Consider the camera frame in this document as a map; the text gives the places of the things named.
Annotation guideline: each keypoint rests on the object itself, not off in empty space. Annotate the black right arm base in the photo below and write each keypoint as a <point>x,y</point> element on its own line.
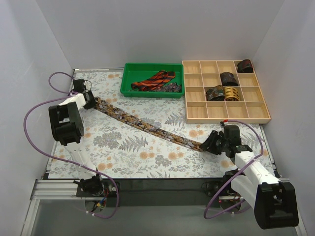
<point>211,187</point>

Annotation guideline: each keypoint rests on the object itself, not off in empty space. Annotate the rolled yellow black tie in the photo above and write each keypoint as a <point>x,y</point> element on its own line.
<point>231,94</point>

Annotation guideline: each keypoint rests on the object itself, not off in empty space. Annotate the floral print table mat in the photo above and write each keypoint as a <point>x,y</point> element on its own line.
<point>122,151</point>

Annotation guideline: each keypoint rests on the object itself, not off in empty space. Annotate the wooden compartment organizer box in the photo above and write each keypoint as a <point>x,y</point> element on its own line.
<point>200,75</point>

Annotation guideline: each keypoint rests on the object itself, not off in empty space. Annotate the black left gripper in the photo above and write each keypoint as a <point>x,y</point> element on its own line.
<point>91,100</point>

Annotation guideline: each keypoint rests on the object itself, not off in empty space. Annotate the brown cat print tie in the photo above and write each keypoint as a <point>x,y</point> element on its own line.
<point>124,117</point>

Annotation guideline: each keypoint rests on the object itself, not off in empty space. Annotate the rolled green brown tie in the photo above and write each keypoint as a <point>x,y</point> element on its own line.
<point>215,93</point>

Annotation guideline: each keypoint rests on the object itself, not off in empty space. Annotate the rolled dark floral tie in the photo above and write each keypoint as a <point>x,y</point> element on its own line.
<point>228,79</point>

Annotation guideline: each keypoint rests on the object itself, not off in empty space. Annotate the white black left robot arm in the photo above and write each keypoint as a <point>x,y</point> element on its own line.
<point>68,129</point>

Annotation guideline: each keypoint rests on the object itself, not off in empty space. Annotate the rolled dark red tie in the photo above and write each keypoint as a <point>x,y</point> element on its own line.
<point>245,66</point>

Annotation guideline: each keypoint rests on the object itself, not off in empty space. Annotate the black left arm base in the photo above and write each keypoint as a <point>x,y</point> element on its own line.
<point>96,188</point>

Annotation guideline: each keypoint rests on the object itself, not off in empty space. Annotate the orange navy striped tie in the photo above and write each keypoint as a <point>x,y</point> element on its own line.
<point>159,79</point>

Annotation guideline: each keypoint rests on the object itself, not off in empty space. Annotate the dark blue patterned tie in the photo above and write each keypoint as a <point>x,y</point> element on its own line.
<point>171,87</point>

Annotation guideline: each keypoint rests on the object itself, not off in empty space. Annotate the aluminium frame rail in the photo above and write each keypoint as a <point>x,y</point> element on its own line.
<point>66,189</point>

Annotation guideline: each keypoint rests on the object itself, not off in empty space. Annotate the green plastic tray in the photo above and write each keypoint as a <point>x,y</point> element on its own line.
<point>136,72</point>

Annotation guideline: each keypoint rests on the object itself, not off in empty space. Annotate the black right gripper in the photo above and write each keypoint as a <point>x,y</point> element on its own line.
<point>215,141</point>

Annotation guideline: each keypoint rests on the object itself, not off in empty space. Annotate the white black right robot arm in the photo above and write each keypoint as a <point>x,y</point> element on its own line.
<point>273,200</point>

